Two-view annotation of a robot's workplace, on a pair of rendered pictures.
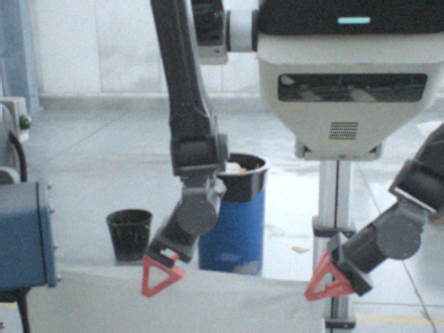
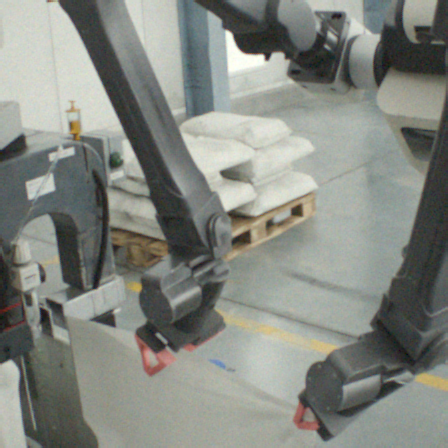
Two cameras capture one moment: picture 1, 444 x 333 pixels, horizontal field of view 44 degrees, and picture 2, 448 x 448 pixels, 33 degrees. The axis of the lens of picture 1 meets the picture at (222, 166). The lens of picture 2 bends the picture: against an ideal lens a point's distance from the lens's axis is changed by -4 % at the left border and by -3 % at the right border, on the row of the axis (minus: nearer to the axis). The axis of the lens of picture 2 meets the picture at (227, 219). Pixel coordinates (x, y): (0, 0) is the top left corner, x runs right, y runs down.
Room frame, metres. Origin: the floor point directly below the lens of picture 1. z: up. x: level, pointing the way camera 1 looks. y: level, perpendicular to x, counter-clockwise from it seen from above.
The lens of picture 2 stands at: (0.05, -0.56, 1.62)
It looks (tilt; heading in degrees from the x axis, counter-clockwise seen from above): 19 degrees down; 36
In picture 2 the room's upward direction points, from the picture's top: 4 degrees counter-clockwise
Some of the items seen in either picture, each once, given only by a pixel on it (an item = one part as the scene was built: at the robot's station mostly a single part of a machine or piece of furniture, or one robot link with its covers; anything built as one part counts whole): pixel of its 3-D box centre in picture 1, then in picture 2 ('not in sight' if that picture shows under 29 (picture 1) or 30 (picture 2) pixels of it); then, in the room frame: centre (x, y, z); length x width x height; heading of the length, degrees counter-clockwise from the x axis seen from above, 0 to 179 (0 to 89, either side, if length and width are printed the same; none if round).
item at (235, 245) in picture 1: (230, 214); not in sight; (3.10, -0.04, 0.32); 0.51 x 0.48 x 0.65; 173
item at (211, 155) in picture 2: not in sight; (191, 158); (3.30, 1.97, 0.56); 0.66 x 0.42 x 0.15; 173
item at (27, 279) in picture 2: not in sight; (27, 285); (0.78, 0.37, 1.14); 0.05 x 0.04 x 0.16; 173
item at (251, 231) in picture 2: not in sight; (204, 221); (3.61, 2.16, 0.07); 1.20 x 0.82 x 0.14; 175
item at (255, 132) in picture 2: not in sight; (232, 129); (3.94, 2.14, 0.56); 0.67 x 0.43 x 0.15; 83
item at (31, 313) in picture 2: not in sight; (29, 306); (0.78, 0.37, 1.11); 0.03 x 0.03 x 0.06
